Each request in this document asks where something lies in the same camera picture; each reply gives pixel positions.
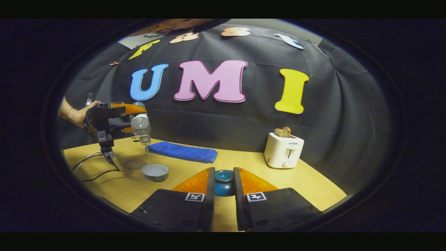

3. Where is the grey teacup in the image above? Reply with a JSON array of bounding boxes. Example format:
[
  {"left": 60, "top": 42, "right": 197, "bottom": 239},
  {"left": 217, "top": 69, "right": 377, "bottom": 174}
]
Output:
[{"left": 141, "top": 164, "right": 169, "bottom": 182}]

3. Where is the clear plastic water bottle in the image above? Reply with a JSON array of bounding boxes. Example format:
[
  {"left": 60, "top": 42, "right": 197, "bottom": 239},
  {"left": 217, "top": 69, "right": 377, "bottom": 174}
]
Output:
[{"left": 130, "top": 102, "right": 152, "bottom": 146}]

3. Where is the black cable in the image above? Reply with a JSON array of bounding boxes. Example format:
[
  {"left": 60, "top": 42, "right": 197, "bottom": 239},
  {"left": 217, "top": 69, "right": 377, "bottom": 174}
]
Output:
[
  {"left": 82, "top": 169, "right": 119, "bottom": 182},
  {"left": 72, "top": 151, "right": 105, "bottom": 171}
]

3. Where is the brown blurred object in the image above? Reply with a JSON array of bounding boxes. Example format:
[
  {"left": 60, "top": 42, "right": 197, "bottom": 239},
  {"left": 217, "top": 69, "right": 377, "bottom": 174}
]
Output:
[{"left": 131, "top": 19, "right": 229, "bottom": 37}]

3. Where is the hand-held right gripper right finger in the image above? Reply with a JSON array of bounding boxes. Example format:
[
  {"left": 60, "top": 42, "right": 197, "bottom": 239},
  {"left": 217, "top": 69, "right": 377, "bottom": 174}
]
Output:
[{"left": 233, "top": 167, "right": 323, "bottom": 232}]

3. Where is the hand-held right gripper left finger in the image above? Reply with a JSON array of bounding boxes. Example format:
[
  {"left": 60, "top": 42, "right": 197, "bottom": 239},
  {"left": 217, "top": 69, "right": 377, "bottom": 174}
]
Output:
[{"left": 131, "top": 167, "right": 216, "bottom": 232}]

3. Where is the black backdrop cloth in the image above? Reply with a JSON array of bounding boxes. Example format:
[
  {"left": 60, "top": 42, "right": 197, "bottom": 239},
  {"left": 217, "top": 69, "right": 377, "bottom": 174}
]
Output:
[{"left": 57, "top": 24, "right": 392, "bottom": 194}]

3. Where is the blue folded towel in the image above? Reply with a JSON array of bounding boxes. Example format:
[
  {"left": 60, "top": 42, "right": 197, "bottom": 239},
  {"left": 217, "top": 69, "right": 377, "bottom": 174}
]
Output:
[{"left": 147, "top": 141, "right": 218, "bottom": 164}]

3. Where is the white toaster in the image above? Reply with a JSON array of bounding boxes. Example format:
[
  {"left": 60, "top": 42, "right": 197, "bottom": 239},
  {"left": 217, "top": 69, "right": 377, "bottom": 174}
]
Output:
[{"left": 264, "top": 132, "right": 305, "bottom": 169}]

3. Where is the round brown coaster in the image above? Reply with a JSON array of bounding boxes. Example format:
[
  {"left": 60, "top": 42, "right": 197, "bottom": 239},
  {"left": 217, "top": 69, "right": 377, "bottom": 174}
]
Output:
[{"left": 124, "top": 159, "right": 147, "bottom": 170}]

